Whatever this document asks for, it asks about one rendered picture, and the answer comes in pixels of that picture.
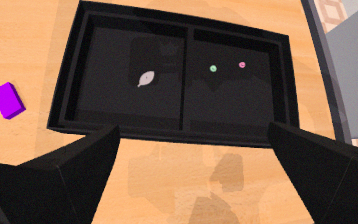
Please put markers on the purple rectangular block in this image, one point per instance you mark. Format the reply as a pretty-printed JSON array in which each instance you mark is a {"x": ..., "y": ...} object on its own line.
[{"x": 10, "y": 102}]

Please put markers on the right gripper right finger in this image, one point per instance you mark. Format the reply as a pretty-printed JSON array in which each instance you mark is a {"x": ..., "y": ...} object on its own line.
[{"x": 324, "y": 172}]

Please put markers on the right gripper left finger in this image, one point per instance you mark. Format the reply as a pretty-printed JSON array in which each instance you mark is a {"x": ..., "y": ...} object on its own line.
[{"x": 63, "y": 186}]

